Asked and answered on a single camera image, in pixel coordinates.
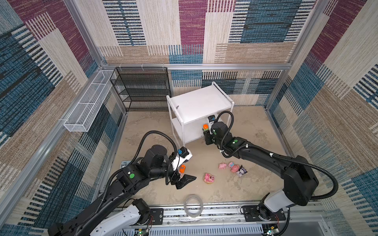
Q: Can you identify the green toy car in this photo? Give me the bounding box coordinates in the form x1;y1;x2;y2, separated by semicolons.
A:
179;165;186;174

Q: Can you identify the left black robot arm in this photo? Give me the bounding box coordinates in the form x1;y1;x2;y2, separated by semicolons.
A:
48;130;196;236

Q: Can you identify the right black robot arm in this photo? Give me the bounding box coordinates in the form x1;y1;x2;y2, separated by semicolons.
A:
203;115;339;221

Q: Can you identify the white two-tier shelf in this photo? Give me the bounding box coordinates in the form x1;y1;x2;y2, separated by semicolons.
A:
166;82;234;147

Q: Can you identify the pink bear donut toy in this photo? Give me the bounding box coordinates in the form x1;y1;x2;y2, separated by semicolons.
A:
203;173;215;184

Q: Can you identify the clear tape roll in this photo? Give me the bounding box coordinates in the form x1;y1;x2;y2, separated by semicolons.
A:
183;194;204;218

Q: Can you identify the pink pig toy right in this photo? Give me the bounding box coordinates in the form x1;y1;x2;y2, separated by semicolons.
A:
218;163;227;170

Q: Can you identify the pink round figure toy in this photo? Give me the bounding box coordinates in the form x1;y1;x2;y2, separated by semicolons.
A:
228;162;240;173

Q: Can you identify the black white kuromi figure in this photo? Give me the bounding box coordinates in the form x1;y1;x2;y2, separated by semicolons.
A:
236;166;248;177

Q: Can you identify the treehouse book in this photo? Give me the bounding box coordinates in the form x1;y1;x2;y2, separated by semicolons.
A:
121;160;131;168

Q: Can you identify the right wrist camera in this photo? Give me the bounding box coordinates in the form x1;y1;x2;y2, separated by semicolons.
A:
208;115;216;130

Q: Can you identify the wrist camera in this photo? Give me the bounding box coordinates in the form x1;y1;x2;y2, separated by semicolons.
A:
208;115;216;130
171;147;193;171

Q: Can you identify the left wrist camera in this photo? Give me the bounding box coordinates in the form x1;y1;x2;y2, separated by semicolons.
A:
171;147;193;171

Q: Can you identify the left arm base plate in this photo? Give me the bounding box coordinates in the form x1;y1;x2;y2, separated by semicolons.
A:
134;208;164;226

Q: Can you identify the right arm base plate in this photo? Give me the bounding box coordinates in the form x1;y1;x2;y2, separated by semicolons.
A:
240;205;286;222

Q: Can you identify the black wire rack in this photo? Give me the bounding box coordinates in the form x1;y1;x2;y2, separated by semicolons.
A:
110;67;171;112

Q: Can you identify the white wire basket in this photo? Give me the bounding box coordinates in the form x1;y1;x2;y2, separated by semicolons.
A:
64;70;113;132

